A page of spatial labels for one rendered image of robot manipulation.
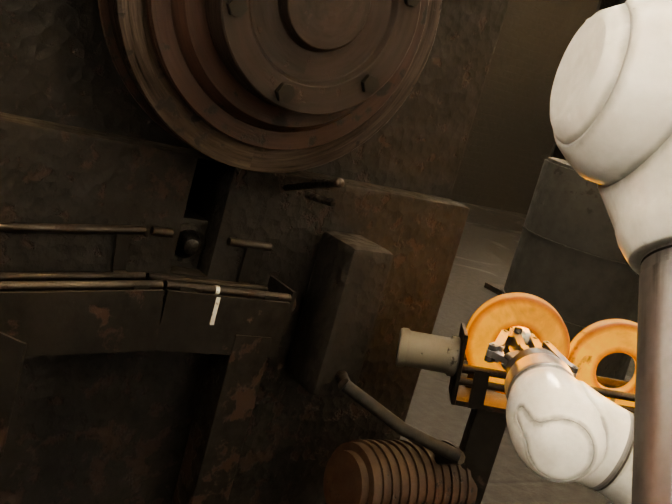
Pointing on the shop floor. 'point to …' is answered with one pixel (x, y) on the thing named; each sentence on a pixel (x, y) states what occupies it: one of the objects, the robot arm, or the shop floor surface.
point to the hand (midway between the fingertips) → (520, 334)
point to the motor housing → (394, 475)
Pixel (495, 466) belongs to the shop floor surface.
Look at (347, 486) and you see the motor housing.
